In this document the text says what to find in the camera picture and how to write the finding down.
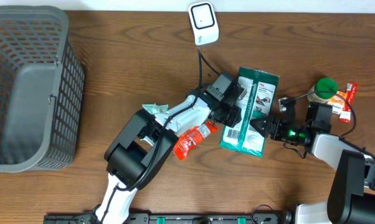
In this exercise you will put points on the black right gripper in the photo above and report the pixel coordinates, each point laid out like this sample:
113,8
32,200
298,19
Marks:
275,135

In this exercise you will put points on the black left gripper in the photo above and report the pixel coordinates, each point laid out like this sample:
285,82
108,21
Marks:
237,121

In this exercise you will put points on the white green packet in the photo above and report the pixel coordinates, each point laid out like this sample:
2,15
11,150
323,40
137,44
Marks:
256,105

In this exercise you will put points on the red snack packet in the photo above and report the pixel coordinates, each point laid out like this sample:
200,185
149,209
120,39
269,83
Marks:
192,137

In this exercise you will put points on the teal packet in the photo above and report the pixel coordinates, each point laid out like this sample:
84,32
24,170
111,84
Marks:
154,108

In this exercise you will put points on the green lid spice jar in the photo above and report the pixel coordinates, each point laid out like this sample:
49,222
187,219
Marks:
323,90

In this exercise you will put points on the small orange box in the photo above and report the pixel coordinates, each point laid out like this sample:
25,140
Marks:
337,102

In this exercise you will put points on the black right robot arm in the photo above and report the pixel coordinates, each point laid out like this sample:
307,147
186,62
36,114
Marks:
352,195

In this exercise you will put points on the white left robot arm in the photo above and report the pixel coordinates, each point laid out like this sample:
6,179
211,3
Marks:
141,148

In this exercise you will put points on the white barcode scanner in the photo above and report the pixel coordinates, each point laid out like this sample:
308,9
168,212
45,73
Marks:
203,23

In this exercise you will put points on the grey plastic mesh basket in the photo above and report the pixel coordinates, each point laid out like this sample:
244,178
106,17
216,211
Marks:
41,90

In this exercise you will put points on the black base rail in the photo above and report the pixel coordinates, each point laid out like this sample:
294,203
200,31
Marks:
144,218

